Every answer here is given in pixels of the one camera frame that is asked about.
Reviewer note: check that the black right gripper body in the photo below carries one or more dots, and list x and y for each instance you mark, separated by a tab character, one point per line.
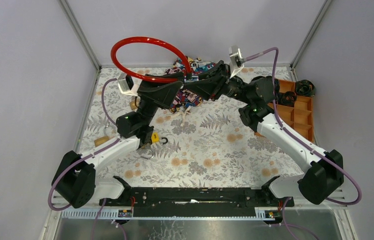
234	87

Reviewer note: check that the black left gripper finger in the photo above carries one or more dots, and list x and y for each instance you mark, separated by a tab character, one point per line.
162	81
165	98

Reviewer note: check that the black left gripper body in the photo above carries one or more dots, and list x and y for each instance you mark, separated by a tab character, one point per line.
148	93

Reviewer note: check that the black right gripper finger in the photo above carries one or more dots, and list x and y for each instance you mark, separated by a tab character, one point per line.
207	91
213	75

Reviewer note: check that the red cable lock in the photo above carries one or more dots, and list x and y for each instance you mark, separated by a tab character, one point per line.
145	51

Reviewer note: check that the steel shackle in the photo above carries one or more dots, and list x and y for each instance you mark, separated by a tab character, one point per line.
147	154

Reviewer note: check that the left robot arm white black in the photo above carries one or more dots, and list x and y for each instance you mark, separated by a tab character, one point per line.
75	182

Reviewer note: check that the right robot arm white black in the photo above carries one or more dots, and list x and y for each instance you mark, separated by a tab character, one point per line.
321	169

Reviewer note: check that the brass padlock upper left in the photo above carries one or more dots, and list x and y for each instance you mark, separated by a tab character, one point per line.
134	104

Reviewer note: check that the brass padlock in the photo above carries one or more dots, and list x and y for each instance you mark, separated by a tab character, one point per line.
134	104
106	137

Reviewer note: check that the yellow small padlock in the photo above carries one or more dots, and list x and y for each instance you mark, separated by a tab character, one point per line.
157	140

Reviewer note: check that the dark rolled fabric small centre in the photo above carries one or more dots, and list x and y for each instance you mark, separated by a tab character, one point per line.
287	98

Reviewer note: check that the brass padlock far left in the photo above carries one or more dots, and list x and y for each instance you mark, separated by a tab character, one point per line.
106	137

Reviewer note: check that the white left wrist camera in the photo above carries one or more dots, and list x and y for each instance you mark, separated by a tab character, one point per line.
125	84

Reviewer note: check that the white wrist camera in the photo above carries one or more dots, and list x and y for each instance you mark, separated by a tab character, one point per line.
125	84
236	60

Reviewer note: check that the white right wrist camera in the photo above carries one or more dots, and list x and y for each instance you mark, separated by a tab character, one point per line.
236	60

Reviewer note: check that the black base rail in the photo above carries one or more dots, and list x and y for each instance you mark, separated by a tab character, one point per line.
196	202

